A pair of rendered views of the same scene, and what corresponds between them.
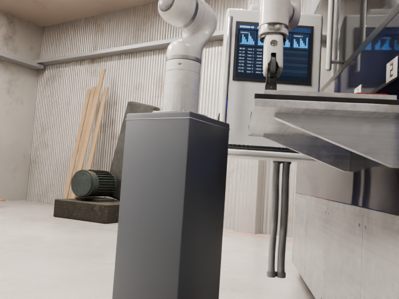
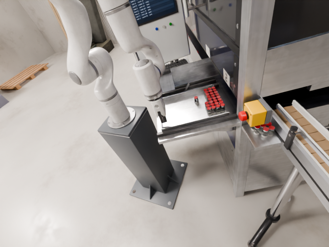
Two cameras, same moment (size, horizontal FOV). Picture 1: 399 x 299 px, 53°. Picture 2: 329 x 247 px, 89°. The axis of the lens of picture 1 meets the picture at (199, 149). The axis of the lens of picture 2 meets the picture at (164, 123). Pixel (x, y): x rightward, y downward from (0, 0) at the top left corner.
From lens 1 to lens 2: 0.98 m
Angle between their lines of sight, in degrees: 47
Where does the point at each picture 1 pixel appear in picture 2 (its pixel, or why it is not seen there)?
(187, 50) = (106, 96)
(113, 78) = not seen: outside the picture
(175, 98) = (115, 118)
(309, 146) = not seen: hidden behind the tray
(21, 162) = (37, 35)
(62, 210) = not seen: hidden behind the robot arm
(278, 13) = (152, 89)
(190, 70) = (115, 103)
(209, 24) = (107, 66)
